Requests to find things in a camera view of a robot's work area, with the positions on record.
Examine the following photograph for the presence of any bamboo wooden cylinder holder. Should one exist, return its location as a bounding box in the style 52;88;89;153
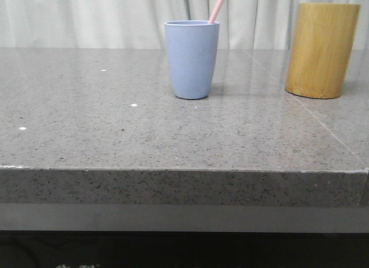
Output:
285;3;360;99

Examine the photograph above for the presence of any blue plastic cup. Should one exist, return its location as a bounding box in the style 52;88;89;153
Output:
164;20;220;100

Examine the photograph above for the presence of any white pleated curtain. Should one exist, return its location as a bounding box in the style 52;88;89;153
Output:
1;0;368;50

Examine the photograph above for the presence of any pink chopstick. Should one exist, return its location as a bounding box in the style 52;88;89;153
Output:
208;0;225;24

